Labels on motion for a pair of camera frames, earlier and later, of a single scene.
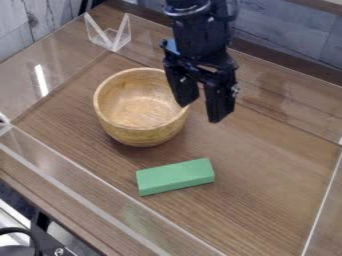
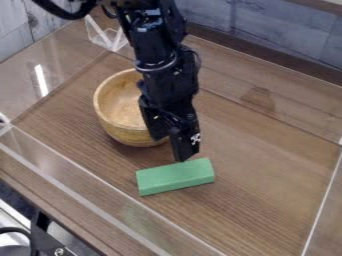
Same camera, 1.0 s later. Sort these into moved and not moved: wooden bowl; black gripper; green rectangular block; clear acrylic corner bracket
Moved: black gripper
Not moved: wooden bowl; green rectangular block; clear acrylic corner bracket
